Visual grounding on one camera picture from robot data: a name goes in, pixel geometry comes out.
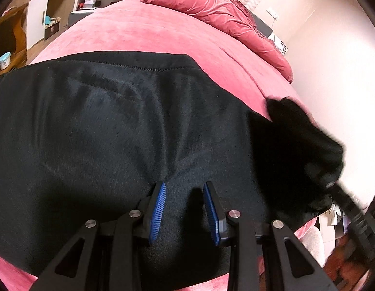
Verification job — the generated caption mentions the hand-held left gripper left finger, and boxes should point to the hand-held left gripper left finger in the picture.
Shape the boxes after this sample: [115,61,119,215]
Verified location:
[33,181,167,291]

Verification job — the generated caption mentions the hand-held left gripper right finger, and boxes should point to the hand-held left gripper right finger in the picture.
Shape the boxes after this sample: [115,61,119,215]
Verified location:
[203,181,339,291]

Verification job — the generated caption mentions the black pants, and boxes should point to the black pants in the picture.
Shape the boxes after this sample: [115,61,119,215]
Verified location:
[0,53,345,283]

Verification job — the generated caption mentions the bed with pink sheet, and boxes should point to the bed with pink sheet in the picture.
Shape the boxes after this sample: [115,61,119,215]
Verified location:
[0,0,316,291]

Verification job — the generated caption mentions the red duvet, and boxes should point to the red duvet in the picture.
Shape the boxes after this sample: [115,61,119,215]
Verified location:
[127,0,294,84]

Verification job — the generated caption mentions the dark storage box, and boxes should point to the dark storage box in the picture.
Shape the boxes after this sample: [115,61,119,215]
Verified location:
[44,18,61,41]

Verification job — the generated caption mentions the white and grey nightstand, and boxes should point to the white and grey nightstand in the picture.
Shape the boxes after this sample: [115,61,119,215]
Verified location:
[68,0,127,28]

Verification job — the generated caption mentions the low wooden table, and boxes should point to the low wooden table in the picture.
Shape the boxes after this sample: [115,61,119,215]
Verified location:
[0,6,28,76]

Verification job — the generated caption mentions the wooden desk with white cabinet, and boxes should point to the wooden desk with white cabinet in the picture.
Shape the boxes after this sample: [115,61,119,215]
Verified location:
[0,0,91,52]

